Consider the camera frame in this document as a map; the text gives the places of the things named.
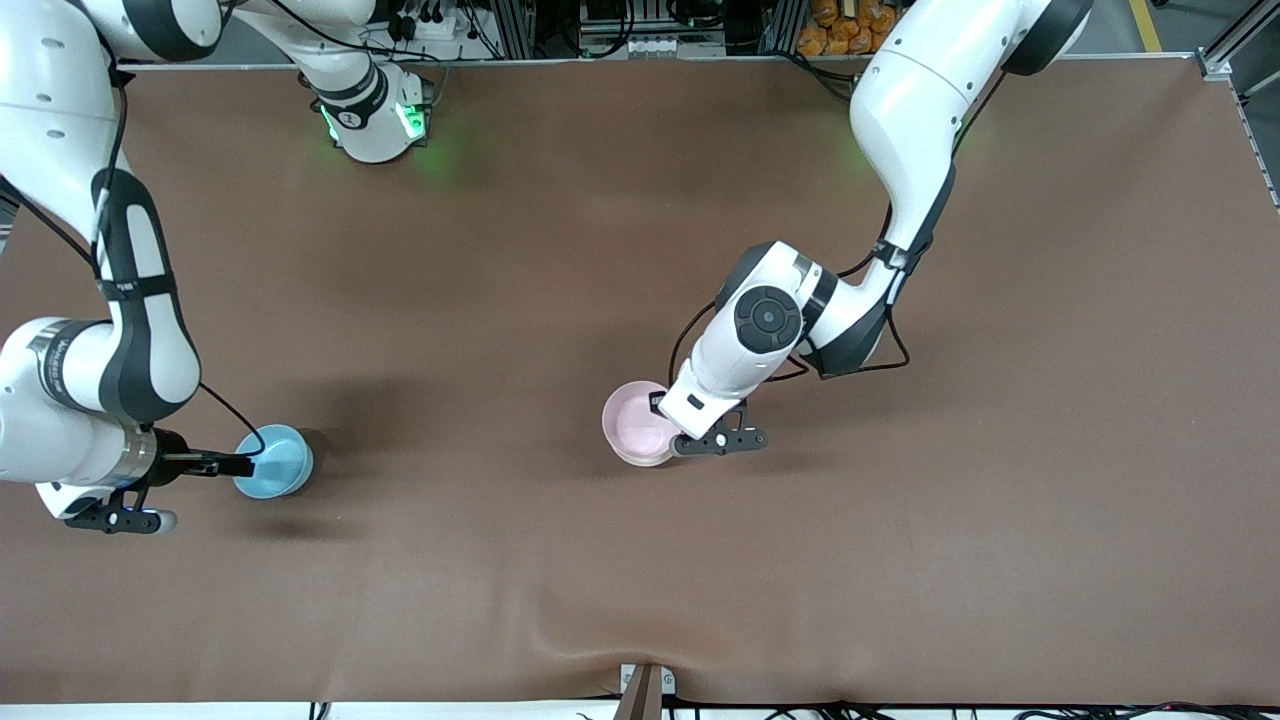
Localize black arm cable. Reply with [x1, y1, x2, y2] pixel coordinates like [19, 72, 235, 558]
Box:
[90, 40, 269, 459]
[668, 200, 913, 389]

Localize aluminium frame post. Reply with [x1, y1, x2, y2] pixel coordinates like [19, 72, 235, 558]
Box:
[765, 0, 806, 56]
[495, 0, 538, 59]

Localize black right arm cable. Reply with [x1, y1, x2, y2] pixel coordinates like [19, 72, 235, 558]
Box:
[90, 40, 269, 459]

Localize blue bowl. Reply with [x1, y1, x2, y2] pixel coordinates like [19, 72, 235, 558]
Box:
[233, 424, 315, 500]

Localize metal table edge bracket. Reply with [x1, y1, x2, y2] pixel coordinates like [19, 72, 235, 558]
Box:
[618, 662, 677, 720]

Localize orange toy food pile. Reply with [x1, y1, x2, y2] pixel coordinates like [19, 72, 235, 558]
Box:
[797, 0, 906, 58]

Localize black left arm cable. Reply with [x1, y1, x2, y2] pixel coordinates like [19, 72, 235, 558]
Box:
[668, 200, 913, 389]

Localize grey electronics box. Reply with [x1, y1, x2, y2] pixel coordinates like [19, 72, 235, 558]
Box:
[578, 0, 729, 59]

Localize aluminium corner frame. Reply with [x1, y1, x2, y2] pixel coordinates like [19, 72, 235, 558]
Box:
[1195, 0, 1280, 96]

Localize white power strip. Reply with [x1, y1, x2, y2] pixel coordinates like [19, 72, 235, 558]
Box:
[385, 0, 476, 46]

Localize pink bowl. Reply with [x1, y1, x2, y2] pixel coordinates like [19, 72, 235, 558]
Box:
[602, 380, 691, 463]

